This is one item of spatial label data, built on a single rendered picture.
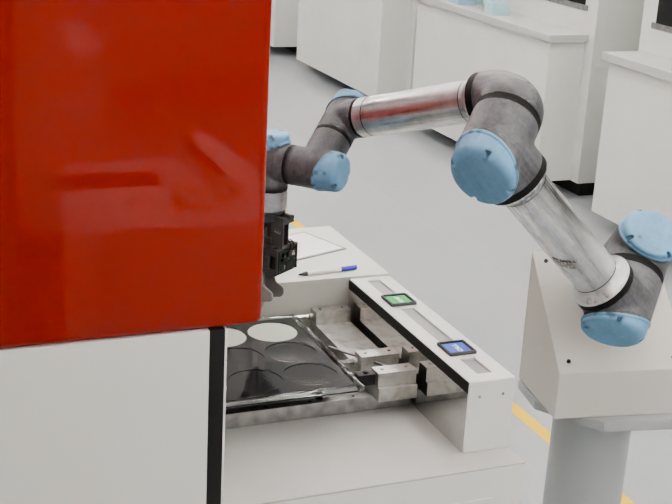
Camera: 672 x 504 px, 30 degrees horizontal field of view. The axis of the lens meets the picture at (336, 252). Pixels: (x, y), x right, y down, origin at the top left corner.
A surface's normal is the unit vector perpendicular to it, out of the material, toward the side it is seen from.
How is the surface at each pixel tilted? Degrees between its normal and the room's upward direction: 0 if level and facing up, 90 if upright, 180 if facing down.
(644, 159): 90
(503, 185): 119
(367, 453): 0
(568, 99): 90
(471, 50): 90
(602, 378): 90
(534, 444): 0
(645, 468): 0
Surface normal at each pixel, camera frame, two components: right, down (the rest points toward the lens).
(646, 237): 0.22, -0.58
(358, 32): -0.93, 0.07
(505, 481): 0.37, 0.31
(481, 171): -0.46, 0.68
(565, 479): -0.71, 0.19
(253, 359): 0.05, -0.95
